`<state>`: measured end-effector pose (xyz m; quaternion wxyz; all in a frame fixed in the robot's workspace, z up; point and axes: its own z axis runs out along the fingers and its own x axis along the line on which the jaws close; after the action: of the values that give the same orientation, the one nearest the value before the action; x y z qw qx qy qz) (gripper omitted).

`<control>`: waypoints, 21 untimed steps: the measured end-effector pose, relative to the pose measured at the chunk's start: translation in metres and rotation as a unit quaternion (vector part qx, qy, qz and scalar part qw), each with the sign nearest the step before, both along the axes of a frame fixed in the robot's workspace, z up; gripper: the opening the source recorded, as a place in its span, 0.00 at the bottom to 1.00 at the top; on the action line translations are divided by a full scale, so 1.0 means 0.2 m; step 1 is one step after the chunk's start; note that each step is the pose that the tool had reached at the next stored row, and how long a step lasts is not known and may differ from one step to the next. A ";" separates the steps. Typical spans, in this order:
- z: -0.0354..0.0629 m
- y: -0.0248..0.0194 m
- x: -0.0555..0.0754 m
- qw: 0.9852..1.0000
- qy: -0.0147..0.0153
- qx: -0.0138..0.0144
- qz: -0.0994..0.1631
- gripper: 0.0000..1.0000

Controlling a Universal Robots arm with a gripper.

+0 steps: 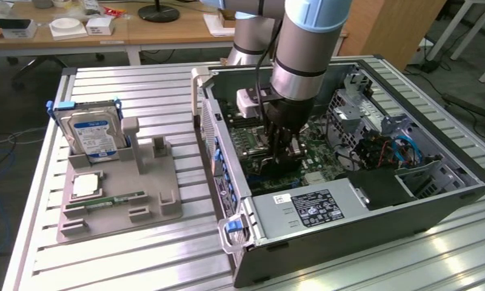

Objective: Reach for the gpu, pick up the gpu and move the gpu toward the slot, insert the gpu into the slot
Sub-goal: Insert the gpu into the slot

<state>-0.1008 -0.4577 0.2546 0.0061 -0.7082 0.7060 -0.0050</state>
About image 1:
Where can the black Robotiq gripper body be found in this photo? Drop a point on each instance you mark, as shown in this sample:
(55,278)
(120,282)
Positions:
(289,115)

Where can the graphics card with metal bracket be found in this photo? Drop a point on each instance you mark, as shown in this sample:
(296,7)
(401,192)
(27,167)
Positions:
(283,169)

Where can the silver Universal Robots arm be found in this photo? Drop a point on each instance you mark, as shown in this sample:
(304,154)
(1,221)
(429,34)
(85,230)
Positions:
(307,45)

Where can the CPU socket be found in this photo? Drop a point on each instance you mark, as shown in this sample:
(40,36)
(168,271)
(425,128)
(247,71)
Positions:
(259,139)

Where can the green motherboard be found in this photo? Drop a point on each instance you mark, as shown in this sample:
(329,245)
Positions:
(319,160)

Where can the small silver heatsink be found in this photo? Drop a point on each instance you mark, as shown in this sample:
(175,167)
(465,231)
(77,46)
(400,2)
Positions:
(315,179)

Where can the metal disk bay cage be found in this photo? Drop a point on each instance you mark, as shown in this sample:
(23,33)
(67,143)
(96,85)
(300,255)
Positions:
(348,100)

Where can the grey power supply unit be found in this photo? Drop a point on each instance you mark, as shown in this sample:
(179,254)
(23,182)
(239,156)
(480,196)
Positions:
(283,218)

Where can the white papers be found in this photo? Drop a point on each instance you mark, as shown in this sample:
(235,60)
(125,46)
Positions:
(217,27)

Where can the open black PC case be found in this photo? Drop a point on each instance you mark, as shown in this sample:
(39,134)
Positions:
(348,242)

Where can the brown cardboard box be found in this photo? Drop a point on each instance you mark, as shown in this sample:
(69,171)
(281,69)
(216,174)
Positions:
(227,16)

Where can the grey plastic parts rack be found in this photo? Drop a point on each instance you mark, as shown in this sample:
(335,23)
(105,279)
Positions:
(117,172)

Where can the wooden cabinet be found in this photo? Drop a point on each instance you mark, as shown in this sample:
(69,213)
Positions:
(408,30)

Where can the hard disk in blue caddy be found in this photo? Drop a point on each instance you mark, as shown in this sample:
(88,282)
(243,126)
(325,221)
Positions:
(91,133)

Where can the black chair base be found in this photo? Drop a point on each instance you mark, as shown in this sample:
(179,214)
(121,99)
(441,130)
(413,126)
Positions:
(473,104)

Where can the green RAM stick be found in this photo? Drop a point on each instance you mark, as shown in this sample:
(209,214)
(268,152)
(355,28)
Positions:
(105,201)

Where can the black round lamp base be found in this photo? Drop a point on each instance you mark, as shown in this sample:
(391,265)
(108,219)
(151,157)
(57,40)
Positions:
(159,14)

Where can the silver CPU chip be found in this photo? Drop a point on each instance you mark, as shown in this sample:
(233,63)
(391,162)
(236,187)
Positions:
(85,185)

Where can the red packet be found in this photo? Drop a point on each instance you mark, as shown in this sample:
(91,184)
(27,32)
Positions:
(115,12)

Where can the white box with label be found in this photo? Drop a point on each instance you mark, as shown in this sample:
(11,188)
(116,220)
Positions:
(100,26)

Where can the white round container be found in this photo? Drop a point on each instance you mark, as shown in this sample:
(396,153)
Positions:
(68,28)

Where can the wooden desk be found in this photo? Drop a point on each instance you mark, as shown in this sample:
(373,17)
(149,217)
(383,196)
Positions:
(44,44)

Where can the grey cup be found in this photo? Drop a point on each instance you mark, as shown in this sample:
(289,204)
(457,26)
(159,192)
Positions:
(43,3)

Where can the white box with black top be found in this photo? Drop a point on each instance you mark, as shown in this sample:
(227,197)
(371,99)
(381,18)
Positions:
(16,29)

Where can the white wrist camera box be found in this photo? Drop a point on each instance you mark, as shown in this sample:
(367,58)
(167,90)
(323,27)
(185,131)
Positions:
(248,103)

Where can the white table frame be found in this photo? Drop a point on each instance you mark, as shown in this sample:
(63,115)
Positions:
(460,30)

